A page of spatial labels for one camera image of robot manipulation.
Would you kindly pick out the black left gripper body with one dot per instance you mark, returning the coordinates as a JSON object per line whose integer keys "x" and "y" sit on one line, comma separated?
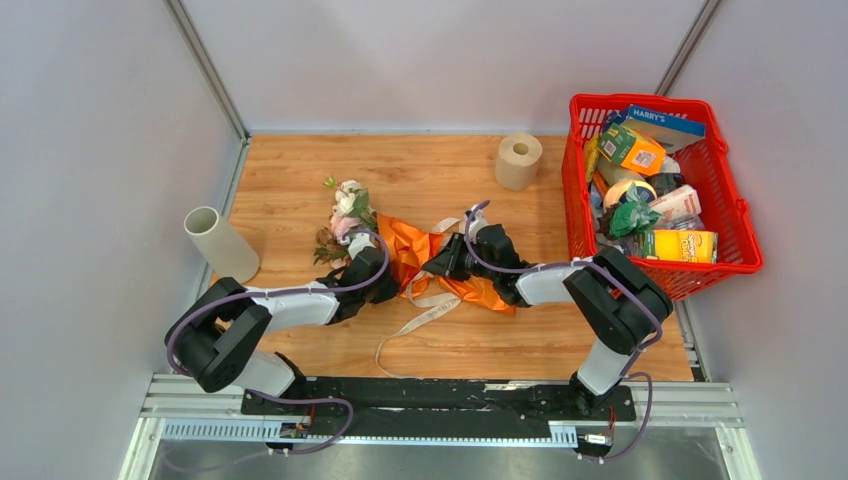
{"x": 385, "y": 291}

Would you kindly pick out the orange wrapping paper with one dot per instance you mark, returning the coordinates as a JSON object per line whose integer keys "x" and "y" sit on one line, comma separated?
{"x": 410, "y": 248}

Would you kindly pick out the artificial flower bunch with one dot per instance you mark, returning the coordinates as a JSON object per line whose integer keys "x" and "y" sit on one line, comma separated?
{"x": 351, "y": 210}

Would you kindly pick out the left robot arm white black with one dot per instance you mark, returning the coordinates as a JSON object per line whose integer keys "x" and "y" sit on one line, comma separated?
{"x": 215, "y": 341}

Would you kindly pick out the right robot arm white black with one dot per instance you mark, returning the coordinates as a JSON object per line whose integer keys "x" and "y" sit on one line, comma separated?
{"x": 622, "y": 305}

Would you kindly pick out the beige cylindrical vase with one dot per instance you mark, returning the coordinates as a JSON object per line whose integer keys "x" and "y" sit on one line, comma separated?
{"x": 226, "y": 251}

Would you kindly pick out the round yellow white container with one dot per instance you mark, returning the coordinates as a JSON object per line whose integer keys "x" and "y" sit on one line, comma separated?
{"x": 628, "y": 191}

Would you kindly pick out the green crumpled bag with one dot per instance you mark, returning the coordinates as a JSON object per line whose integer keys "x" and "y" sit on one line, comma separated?
{"x": 629, "y": 218}

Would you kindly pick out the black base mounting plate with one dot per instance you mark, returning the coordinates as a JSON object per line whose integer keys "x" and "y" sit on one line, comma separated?
{"x": 442, "y": 408}

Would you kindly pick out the green orange carton box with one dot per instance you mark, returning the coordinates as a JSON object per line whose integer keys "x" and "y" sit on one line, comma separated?
{"x": 629, "y": 149}

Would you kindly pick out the red plastic shopping basket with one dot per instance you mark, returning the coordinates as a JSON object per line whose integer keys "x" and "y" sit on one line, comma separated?
{"x": 704, "y": 166}

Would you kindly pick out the yellow orange snack box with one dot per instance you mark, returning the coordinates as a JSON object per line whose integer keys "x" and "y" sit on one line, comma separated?
{"x": 688, "y": 246}

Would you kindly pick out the blue Harry's box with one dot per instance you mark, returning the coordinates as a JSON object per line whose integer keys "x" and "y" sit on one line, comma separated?
{"x": 673, "y": 133}

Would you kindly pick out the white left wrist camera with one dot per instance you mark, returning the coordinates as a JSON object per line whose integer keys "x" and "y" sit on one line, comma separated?
{"x": 359, "y": 242}

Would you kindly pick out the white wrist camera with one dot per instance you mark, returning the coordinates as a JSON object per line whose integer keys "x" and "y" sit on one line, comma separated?
{"x": 359, "y": 242}
{"x": 475, "y": 222}

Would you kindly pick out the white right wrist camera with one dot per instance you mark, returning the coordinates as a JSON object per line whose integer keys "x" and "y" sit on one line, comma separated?
{"x": 475, "y": 222}

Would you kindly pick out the aluminium frame rail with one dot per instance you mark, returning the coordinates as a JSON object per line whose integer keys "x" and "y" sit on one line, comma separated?
{"x": 176, "y": 409}

